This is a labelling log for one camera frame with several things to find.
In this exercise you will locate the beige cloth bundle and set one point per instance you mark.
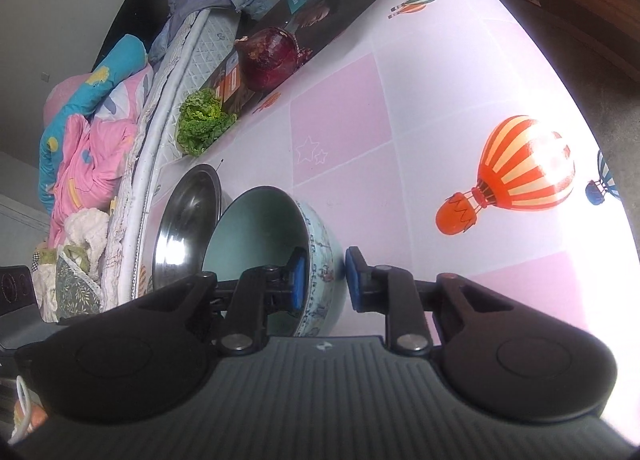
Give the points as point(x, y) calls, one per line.
point(83, 238)

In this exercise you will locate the light blue patterned ceramic bowl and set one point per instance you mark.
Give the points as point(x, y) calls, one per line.
point(263, 227)

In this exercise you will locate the green lettuce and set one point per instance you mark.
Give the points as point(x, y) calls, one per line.
point(201, 122)

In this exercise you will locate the dark Philips cardboard box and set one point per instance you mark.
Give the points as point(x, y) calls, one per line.
point(314, 23)

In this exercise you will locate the white quilted mattress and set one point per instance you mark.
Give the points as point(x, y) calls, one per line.
point(199, 46)

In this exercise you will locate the small stainless steel bowl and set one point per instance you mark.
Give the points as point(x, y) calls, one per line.
point(191, 215)

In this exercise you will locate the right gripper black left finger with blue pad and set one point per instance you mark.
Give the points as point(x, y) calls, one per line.
point(258, 293)

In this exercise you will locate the pink balloon pattern tablecloth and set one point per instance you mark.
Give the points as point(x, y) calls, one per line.
point(396, 115)

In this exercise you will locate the pink and blue quilt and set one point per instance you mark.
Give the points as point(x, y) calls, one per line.
point(83, 150)

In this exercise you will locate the green leaf patterned pillow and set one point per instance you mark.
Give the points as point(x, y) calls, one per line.
point(75, 292)

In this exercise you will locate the red onion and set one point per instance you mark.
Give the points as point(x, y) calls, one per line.
point(269, 57)

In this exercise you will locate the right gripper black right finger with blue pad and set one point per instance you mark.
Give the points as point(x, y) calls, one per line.
point(392, 292)

